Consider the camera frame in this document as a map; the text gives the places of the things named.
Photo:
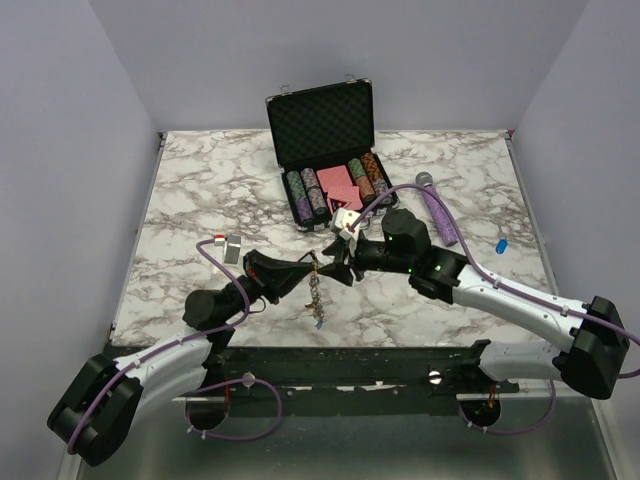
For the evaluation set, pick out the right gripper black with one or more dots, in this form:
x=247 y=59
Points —
x=337 y=270

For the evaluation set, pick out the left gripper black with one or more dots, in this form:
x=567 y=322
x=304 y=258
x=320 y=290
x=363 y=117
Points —
x=273 y=278

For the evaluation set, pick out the key with black tag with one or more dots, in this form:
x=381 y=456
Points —
x=310 y=258

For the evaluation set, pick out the silver disc keyring holder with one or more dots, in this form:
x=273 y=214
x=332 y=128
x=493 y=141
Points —
x=315 y=305

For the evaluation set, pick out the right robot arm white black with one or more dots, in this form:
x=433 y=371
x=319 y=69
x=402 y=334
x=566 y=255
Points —
x=582 y=343

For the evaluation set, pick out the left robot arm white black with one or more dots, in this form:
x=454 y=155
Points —
x=107 y=396

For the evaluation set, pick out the pink playing card deck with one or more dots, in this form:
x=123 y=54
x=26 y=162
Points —
x=340 y=190

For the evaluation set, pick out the purple glitter toy microphone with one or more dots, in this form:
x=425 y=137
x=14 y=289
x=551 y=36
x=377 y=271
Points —
x=441 y=221

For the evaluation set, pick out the black poker chip case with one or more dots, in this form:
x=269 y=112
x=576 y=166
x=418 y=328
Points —
x=324 y=140

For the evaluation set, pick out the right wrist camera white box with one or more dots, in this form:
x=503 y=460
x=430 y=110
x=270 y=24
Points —
x=342 y=224

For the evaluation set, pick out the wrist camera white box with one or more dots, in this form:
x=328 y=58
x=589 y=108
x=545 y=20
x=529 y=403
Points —
x=230 y=245
x=342 y=224

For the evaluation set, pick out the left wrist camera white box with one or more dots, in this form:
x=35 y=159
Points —
x=230 y=245

